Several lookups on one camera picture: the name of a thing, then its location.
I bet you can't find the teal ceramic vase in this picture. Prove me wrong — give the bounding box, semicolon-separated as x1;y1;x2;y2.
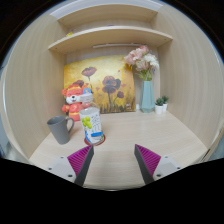
139;81;155;113

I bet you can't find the small potted plant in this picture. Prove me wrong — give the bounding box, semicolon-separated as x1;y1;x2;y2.
155;98;164;114
162;95;169;112

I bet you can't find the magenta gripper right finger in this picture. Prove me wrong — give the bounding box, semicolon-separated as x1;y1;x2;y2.
133;143;183;186

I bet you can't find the small potted plant front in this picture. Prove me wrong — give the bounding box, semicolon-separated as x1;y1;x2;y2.
155;98;164;114

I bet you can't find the small potted plant back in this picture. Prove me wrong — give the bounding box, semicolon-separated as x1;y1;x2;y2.
162;95;169;112

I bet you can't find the pink white flower bouquet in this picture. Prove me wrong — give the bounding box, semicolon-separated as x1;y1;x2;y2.
124;46;159;81

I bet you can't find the grey ceramic mug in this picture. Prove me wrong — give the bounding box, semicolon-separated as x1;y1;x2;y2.
47;116;75;144

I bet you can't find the yellow flower painting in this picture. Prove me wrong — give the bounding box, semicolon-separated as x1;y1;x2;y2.
64;55;136;113

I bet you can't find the white light bar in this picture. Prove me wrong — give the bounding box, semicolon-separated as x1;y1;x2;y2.
93;43;146;49

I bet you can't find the clear plastic water bottle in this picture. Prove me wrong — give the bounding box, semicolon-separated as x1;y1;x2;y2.
79;93;104;145

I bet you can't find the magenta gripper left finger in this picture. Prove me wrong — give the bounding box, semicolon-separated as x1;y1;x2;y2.
45;144;95;187

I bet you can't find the red plush mascot toy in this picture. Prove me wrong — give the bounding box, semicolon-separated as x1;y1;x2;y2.
62;84;91;121

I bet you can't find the red round coaster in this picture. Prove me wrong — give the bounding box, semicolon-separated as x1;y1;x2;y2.
84;134;106;146

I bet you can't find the wooden shelf unit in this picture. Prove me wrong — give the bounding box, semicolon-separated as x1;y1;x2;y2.
0;0;224;189

